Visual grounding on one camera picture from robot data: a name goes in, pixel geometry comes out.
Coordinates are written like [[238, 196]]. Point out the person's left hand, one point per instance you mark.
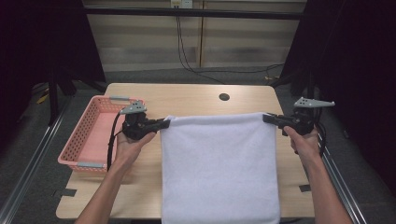
[[129, 151]]

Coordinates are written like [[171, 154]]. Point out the person's right hand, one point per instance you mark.
[[306, 146]]

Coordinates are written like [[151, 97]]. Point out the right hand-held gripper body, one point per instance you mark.
[[303, 123]]

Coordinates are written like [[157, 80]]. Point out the silver metal floor rail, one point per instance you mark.
[[342, 183], [28, 168]]

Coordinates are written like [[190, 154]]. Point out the white patterned towel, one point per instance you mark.
[[218, 168]]

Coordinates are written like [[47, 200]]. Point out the black tape strip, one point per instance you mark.
[[67, 192]]

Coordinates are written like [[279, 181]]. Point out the black curtain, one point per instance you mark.
[[37, 46], [355, 62]]

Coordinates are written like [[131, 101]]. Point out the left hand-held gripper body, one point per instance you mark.
[[135, 127]]

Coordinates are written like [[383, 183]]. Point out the grey tape strip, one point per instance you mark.
[[304, 188]]

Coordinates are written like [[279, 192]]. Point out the black metal stand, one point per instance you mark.
[[53, 99]]

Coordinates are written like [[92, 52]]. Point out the black horizontal metal bar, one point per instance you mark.
[[193, 13]]

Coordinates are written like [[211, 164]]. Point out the pink perforated plastic basket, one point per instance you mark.
[[93, 137]]

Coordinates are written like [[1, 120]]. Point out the white wall socket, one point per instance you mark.
[[182, 3]]

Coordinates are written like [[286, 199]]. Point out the yellow floor item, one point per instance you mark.
[[42, 99]]

